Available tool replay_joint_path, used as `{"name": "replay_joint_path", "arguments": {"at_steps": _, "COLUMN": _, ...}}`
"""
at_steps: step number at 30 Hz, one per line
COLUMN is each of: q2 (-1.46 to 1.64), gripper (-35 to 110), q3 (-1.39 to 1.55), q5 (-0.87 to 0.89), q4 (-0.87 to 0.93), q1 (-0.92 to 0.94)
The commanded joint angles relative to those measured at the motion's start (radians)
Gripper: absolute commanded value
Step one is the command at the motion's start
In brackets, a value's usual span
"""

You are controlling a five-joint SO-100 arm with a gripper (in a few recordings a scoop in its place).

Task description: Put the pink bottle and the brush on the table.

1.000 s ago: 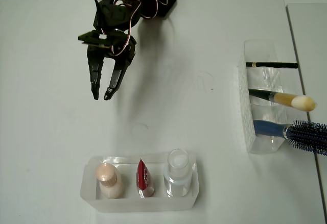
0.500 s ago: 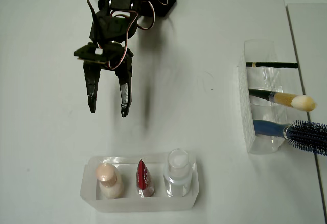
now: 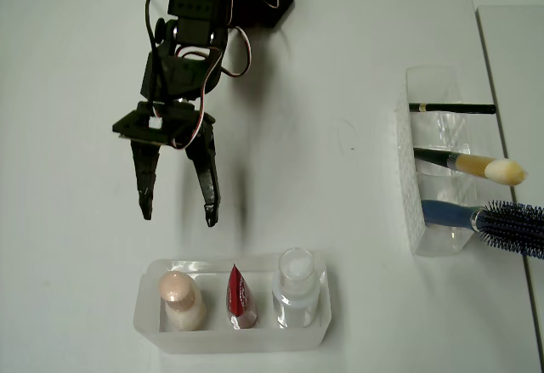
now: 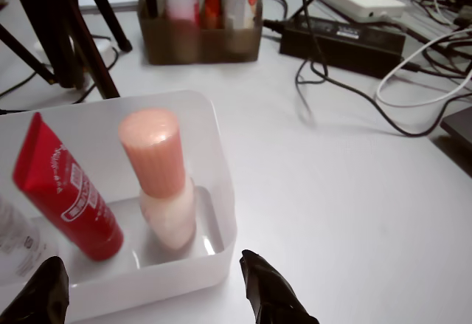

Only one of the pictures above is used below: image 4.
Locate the black looped cable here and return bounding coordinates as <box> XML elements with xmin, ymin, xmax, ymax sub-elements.
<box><xmin>294</xmin><ymin>58</ymin><xmax>472</xmax><ymax>137</ymax></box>

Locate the black power adapter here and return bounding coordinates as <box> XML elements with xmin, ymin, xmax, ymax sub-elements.
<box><xmin>279</xmin><ymin>15</ymin><xmax>406</xmax><ymax>80</ymax></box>

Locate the black camera tripod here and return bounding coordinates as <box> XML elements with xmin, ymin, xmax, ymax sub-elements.
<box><xmin>0</xmin><ymin>0</ymin><xmax>133</xmax><ymax>100</ymax></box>

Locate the black power cord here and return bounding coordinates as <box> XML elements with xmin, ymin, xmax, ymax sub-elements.
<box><xmin>262</xmin><ymin>0</ymin><xmax>333</xmax><ymax>32</ymax></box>

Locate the thin black cable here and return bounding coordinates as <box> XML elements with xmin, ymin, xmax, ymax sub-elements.
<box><xmin>0</xmin><ymin>35</ymin><xmax>119</xmax><ymax>115</ymax></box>

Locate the clear bottle with clear cap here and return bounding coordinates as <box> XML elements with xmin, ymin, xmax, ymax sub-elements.
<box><xmin>0</xmin><ymin>193</ymin><xmax>62</xmax><ymax>288</ymax></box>

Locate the white cable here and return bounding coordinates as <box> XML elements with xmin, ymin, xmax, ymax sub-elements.
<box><xmin>375</xmin><ymin>27</ymin><xmax>472</xmax><ymax>109</ymax></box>

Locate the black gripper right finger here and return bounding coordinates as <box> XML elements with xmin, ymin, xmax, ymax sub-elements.
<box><xmin>239</xmin><ymin>249</ymin><xmax>320</xmax><ymax>324</ymax></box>

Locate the pink bottle with pink cap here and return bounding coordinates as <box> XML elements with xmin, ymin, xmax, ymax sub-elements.
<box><xmin>118</xmin><ymin>107</ymin><xmax>197</xmax><ymax>250</ymax></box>

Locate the frosted white plastic bin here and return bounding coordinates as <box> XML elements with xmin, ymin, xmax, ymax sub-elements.
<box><xmin>0</xmin><ymin>89</ymin><xmax>237</xmax><ymax>323</ymax></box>

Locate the red hand cream tube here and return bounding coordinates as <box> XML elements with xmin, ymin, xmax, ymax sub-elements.
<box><xmin>13</xmin><ymin>112</ymin><xmax>125</xmax><ymax>262</ymax></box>

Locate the brown translucent organizer box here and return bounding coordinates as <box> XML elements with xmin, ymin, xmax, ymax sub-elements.
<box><xmin>138</xmin><ymin>0</ymin><xmax>263</xmax><ymax>66</ymax></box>

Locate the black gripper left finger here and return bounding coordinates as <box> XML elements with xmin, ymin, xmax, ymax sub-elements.
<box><xmin>0</xmin><ymin>256</ymin><xmax>71</xmax><ymax>324</ymax></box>

